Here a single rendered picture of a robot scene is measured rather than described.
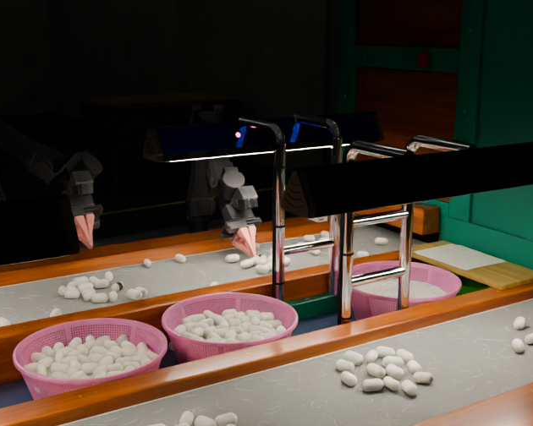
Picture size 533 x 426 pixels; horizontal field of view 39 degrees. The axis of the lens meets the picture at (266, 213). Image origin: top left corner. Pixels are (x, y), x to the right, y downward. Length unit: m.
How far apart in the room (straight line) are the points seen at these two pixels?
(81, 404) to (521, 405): 0.67
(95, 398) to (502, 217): 1.11
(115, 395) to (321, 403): 0.32
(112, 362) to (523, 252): 0.99
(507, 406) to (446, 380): 0.15
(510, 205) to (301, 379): 0.80
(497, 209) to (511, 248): 0.10
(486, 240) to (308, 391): 0.82
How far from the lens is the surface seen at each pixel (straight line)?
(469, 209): 1.97
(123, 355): 1.43
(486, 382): 1.36
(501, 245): 1.92
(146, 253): 1.95
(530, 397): 1.27
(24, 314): 1.66
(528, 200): 1.86
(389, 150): 1.31
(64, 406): 1.21
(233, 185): 1.91
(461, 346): 1.48
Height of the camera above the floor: 1.32
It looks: 14 degrees down
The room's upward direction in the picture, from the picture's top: straight up
